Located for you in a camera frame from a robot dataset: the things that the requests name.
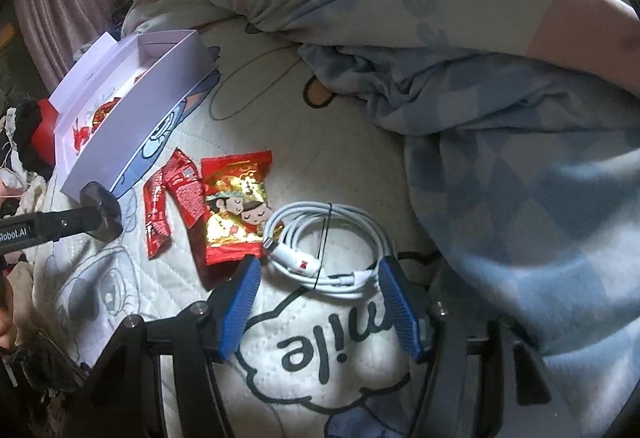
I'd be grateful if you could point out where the white cardboard box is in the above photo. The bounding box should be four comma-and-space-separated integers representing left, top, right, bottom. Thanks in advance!
50, 29, 213, 201

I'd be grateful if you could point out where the red gold cartoon packet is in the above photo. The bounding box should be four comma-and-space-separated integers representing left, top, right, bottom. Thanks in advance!
199, 150, 273, 266

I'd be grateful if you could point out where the white cartoon quilt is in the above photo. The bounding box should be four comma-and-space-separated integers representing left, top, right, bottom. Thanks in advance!
30, 8, 451, 438

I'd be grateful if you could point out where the slim red snack packet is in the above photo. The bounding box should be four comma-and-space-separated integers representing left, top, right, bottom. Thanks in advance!
142, 168, 173, 260

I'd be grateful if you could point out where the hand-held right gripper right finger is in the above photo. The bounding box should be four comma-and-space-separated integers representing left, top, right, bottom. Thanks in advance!
377, 255, 553, 438

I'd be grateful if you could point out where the white cable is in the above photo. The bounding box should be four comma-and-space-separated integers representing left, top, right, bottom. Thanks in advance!
262, 200, 396, 291

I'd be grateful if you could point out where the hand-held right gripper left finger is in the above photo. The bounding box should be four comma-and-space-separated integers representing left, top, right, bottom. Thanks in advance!
75, 255, 263, 438

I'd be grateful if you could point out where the small black case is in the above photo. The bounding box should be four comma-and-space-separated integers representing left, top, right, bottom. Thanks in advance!
79, 182, 124, 243

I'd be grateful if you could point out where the small red gold packet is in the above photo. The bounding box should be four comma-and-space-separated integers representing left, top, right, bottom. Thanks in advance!
91, 98, 121, 125

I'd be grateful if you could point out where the red printed snack packet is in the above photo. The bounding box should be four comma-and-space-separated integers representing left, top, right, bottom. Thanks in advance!
162, 148, 206, 221

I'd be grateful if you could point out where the white fuzzy cloth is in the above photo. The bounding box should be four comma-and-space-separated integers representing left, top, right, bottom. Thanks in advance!
15, 170, 51, 219

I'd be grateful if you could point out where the pastel patterned duvet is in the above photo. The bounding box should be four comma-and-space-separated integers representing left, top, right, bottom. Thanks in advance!
122, 0, 640, 419

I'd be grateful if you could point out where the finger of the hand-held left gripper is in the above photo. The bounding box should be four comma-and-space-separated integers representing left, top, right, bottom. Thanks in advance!
27, 207, 103, 241

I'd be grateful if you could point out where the black cloth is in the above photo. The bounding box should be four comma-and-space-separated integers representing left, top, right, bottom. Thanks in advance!
10, 100, 46, 169

